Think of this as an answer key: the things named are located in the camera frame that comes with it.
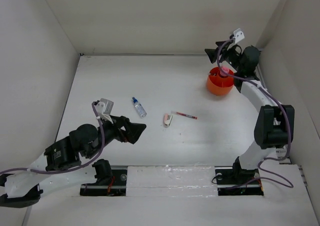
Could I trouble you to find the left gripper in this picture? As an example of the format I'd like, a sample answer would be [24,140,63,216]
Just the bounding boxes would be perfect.
[86,113,147,159]

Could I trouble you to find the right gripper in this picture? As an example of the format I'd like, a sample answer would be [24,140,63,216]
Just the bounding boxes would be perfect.
[204,39,244,73]

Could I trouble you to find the pink capped glue stick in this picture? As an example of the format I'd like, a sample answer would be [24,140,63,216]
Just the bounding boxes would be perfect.
[220,66,230,78]

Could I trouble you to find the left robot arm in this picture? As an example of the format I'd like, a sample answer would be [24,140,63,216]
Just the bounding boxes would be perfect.
[0,116,147,209]

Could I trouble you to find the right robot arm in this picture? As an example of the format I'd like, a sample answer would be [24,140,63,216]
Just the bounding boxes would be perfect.
[204,38,295,185]

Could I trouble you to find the blue capped spray bottle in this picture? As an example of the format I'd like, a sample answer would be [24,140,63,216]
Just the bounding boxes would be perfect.
[132,97,147,118]

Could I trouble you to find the orange round organizer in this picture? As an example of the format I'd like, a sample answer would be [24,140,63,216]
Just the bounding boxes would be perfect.
[206,67,234,96]

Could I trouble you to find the red gel pen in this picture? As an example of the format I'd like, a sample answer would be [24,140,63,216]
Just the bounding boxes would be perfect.
[171,110,198,120]

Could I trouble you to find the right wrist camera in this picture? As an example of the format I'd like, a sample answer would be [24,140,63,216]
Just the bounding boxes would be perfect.
[229,28,245,44]

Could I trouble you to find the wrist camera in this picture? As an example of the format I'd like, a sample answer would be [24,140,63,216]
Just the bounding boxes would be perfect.
[229,28,245,44]
[92,98,114,123]

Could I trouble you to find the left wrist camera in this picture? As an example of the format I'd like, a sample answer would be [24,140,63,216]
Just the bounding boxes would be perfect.
[92,98,114,123]

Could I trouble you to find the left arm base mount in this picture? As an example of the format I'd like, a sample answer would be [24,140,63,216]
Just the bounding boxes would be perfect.
[79,159,128,197]

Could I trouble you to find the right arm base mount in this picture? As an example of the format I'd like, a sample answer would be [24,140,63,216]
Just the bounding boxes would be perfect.
[211,166,264,197]

